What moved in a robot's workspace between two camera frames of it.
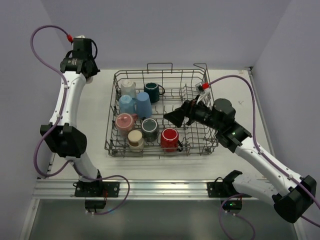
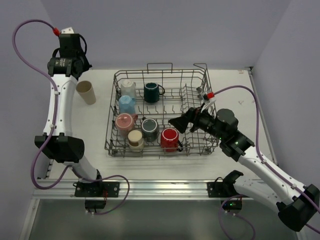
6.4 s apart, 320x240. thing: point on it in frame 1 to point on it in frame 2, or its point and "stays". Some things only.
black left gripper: [81, 46] to [85, 64]
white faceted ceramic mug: [128, 88] stays
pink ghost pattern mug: [124, 122] stays
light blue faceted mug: [127, 105] stays
